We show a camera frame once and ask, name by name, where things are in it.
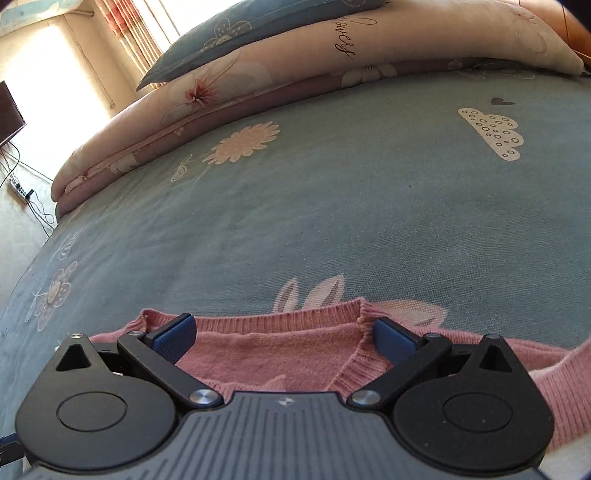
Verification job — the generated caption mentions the blue floral bed sheet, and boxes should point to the blue floral bed sheet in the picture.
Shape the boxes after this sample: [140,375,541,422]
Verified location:
[1,69,590,434]

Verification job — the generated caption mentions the dark monitor screen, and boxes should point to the dark monitor screen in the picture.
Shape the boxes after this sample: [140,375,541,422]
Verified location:
[0,81,26,146]

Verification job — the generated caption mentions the striped window curtain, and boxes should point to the striped window curtain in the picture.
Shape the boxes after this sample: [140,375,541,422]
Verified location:
[95,0,180,76]

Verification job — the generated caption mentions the cream floral folded quilt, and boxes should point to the cream floral folded quilt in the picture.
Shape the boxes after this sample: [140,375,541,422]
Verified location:
[51,1,584,216]

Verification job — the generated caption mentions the dark teal pillow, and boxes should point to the dark teal pillow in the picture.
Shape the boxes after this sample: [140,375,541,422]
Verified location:
[137,0,386,89]

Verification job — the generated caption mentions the orange wooden headboard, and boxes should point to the orange wooden headboard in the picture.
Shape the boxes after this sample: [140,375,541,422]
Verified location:
[516,0,590,69]

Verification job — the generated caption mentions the power strip with cables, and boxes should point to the power strip with cables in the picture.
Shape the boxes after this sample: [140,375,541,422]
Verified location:
[0,142,59,239]

